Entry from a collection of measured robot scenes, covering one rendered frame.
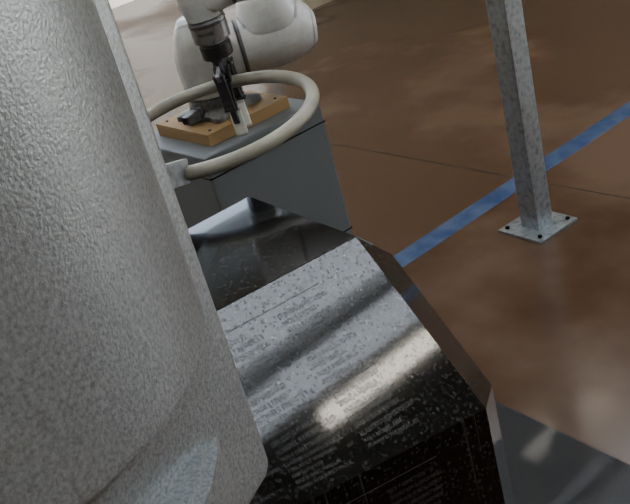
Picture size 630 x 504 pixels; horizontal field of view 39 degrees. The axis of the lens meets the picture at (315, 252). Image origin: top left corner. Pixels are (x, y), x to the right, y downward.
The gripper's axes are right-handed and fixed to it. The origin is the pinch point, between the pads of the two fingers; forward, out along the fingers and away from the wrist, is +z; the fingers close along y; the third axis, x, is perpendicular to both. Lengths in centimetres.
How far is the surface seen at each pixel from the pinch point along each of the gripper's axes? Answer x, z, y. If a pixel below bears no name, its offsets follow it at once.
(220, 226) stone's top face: 7, -1, 57
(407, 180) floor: 16, 98, -146
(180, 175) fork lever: -0.1, -9.3, 48.9
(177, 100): -11.7, -10.1, 5.5
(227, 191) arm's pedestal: -11.1, 20.0, -3.4
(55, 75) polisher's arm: 46, -65, 169
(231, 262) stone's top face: 13, -2, 73
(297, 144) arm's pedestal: 6.1, 19.0, -22.1
